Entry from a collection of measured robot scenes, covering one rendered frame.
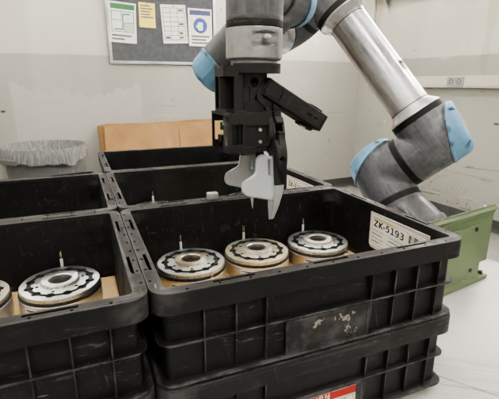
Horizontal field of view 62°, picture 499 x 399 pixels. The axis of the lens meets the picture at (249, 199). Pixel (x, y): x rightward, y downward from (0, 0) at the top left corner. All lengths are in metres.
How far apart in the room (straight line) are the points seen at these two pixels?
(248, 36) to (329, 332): 0.37
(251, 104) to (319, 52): 3.85
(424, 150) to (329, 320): 0.52
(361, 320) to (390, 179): 0.48
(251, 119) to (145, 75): 3.17
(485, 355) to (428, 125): 0.44
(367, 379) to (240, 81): 0.42
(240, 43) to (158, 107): 3.18
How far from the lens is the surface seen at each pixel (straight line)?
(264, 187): 0.57
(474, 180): 3.77
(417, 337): 0.61
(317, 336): 0.51
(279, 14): 0.58
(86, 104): 3.63
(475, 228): 0.98
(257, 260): 0.64
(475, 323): 0.89
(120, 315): 0.41
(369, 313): 0.54
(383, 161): 0.96
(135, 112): 3.68
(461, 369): 0.76
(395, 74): 0.97
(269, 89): 0.57
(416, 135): 0.94
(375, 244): 0.71
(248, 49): 0.55
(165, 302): 0.41
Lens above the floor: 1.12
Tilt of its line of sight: 16 degrees down
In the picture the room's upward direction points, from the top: straight up
